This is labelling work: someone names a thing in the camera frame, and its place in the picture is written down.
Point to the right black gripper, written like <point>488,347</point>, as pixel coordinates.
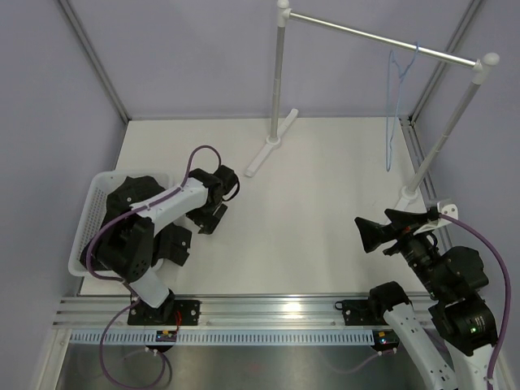
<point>373,234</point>

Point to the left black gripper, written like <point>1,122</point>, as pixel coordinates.
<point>208,223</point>

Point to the blue wire hanger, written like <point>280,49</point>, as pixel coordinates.
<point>396,75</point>

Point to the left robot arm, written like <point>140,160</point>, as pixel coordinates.
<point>197,188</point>

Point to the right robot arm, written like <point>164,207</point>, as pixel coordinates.
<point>453,280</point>

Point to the white plastic basket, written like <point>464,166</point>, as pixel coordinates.
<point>94,209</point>

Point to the metal clothes rack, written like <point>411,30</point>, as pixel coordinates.
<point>481,67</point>

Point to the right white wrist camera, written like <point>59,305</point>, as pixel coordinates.
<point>438,216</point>

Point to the right black mount plate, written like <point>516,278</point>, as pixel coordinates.
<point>357,312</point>

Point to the black mount plate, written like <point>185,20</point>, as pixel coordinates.
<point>357,312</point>
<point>178,312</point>

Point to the aluminium rail base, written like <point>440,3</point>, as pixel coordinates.
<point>259,312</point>

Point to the left black mount plate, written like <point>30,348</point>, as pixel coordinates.
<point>178,312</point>

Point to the white slotted cable duct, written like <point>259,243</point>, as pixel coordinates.
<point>193,337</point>

